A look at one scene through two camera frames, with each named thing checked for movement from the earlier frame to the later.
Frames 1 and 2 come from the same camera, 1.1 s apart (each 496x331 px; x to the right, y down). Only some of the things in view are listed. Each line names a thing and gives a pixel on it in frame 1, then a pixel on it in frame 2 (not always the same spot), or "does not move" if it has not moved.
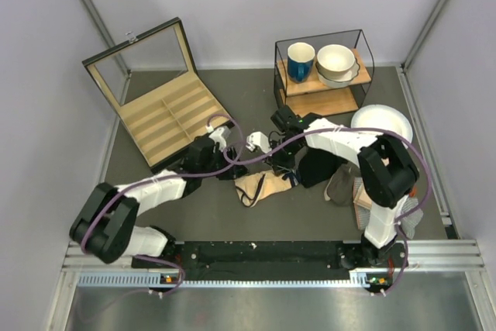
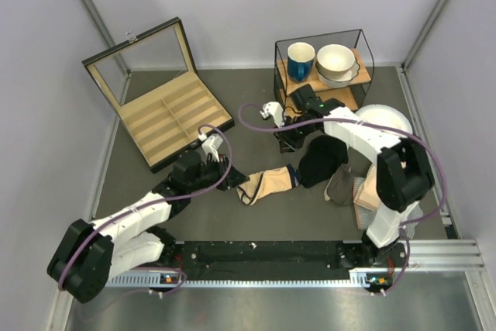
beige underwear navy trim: x=252 y=188 does not move
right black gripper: x=276 y=161 -> x=287 y=143
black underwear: x=316 y=166 does not move
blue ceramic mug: x=300 y=61 does not move
